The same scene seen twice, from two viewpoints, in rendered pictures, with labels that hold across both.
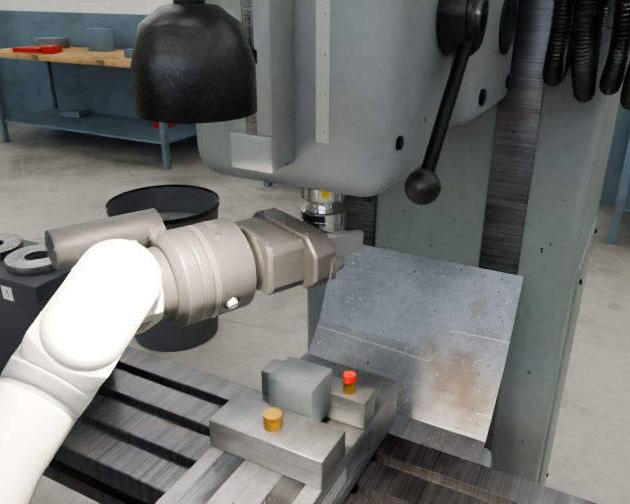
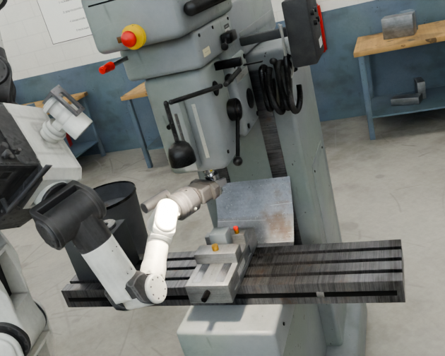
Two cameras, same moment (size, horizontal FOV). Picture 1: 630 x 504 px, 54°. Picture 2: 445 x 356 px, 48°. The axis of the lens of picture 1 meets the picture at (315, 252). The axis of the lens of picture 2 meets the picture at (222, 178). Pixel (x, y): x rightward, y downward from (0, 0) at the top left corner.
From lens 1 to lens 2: 100 cm
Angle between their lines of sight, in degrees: 5
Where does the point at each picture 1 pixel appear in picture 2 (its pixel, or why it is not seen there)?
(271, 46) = (189, 139)
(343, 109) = (211, 147)
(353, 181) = (219, 165)
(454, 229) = (258, 166)
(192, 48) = (183, 152)
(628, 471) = not seen: hidden behind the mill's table
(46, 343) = (159, 227)
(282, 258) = (205, 192)
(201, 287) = (186, 205)
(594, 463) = not seen: hidden behind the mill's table
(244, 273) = (196, 199)
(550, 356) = (310, 203)
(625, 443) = not seen: hidden behind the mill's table
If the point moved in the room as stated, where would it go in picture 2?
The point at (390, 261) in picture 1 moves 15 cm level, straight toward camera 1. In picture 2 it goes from (239, 186) to (241, 201)
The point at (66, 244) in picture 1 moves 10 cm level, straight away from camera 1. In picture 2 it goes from (148, 205) to (135, 198)
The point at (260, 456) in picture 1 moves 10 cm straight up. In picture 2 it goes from (215, 260) to (207, 234)
